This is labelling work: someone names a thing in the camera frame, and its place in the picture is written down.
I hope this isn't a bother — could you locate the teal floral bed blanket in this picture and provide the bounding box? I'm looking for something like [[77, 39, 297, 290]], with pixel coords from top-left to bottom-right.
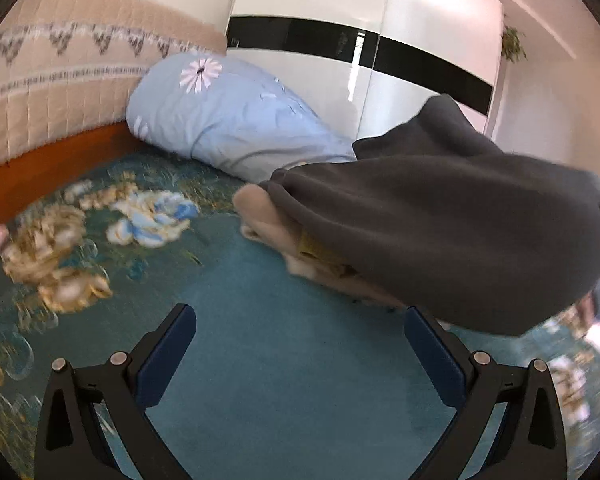
[[0, 150, 600, 480]]

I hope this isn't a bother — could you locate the light blue floral quilt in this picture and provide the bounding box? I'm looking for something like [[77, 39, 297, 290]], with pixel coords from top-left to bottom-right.
[[125, 51, 355, 183]]

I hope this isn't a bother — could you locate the mustard yellow knit garment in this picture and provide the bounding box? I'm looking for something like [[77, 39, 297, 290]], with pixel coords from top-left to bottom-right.
[[298, 230, 356, 278]]

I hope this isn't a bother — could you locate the beige fleece garment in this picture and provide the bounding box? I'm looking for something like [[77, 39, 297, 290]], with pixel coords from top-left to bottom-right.
[[233, 183, 404, 309]]

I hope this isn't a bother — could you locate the beige quilted headboard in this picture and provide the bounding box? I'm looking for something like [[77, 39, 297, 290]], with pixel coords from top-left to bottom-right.
[[0, 0, 226, 166]]

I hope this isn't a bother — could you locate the white wardrobe with black stripe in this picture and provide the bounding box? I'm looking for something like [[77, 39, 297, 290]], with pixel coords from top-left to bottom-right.
[[226, 0, 503, 138]]

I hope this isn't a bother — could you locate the green hanging plant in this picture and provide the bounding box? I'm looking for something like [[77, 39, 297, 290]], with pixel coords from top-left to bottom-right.
[[501, 25, 527, 63]]

